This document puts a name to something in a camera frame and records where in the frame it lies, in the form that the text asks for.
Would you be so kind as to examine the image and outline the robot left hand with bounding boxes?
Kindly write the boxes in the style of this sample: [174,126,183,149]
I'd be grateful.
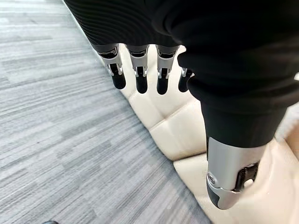
[63,0,299,210]

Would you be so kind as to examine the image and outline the cream leather tufted sofa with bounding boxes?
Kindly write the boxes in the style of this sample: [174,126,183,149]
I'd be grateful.
[116,43,299,224]

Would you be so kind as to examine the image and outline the tan cushion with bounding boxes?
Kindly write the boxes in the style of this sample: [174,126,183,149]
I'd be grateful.
[285,126,299,161]

